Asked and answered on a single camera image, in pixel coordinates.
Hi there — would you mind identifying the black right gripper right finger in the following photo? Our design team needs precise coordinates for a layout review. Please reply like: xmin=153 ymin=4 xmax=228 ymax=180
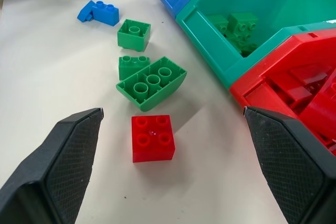
xmin=243 ymin=105 xmax=336 ymax=224

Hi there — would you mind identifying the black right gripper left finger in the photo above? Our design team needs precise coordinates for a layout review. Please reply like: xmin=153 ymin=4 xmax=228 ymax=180
xmin=0 ymin=107 xmax=104 ymax=224

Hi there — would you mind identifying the red toy bricks pile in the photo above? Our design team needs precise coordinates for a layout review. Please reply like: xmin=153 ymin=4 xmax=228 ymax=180
xmin=245 ymin=62 xmax=336 ymax=154

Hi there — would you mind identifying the red plastic sorting bin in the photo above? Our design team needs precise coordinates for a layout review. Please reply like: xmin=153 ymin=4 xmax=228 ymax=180
xmin=229 ymin=27 xmax=336 ymax=156

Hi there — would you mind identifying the red square toy brick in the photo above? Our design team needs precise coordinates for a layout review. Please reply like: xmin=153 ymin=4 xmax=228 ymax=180
xmin=131 ymin=114 xmax=176 ymax=164

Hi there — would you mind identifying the green small two-stud brick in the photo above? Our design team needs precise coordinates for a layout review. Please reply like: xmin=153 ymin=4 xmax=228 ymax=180
xmin=118 ymin=56 xmax=151 ymax=81

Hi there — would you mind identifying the green curved long toy brick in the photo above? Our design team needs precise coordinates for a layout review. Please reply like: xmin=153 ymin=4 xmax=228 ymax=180
xmin=115 ymin=56 xmax=188 ymax=112

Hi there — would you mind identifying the green toy bricks pile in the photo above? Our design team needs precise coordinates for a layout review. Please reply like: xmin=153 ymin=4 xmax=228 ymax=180
xmin=206 ymin=13 xmax=260 ymax=58

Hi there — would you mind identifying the green plastic sorting bin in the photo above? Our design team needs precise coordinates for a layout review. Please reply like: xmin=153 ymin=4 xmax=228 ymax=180
xmin=175 ymin=0 xmax=336 ymax=90

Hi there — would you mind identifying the blue flat toy brick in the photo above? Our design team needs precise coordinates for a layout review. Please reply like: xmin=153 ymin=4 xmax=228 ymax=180
xmin=77 ymin=0 xmax=97 ymax=23

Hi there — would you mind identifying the green square hollow toy brick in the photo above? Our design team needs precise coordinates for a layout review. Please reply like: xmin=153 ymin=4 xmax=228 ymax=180
xmin=117 ymin=18 xmax=152 ymax=52

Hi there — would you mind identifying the blue two-stud toy brick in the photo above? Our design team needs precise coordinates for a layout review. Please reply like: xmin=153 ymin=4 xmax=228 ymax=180
xmin=90 ymin=0 xmax=120 ymax=27

